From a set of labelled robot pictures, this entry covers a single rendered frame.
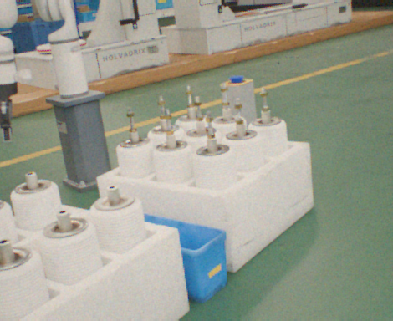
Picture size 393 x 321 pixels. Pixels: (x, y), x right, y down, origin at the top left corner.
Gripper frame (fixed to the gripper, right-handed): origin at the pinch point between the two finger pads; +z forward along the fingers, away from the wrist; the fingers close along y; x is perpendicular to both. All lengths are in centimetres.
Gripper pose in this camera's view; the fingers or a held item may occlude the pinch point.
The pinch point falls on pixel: (7, 133)
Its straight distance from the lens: 165.1
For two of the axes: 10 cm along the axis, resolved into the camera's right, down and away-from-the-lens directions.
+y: 2.7, 3.5, -9.0
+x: 9.6, -0.8, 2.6
